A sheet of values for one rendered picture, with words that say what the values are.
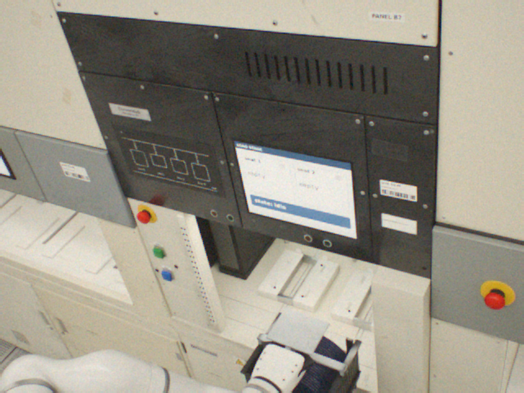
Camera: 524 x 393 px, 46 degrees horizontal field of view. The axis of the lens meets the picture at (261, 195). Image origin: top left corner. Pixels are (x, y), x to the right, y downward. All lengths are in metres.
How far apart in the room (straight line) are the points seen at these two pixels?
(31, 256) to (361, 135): 1.74
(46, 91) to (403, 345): 1.11
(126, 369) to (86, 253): 1.43
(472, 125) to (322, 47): 0.30
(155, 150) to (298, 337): 0.58
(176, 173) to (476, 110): 0.78
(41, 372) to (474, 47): 0.93
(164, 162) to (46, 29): 0.42
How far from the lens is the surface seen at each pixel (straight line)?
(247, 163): 1.41
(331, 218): 1.40
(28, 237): 2.74
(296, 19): 1.16
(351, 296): 2.05
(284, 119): 1.28
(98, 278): 2.42
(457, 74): 1.10
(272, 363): 1.45
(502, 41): 1.06
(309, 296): 2.06
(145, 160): 1.63
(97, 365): 1.15
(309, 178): 1.35
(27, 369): 1.24
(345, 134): 1.23
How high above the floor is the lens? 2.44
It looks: 39 degrees down
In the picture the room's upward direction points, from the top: 11 degrees counter-clockwise
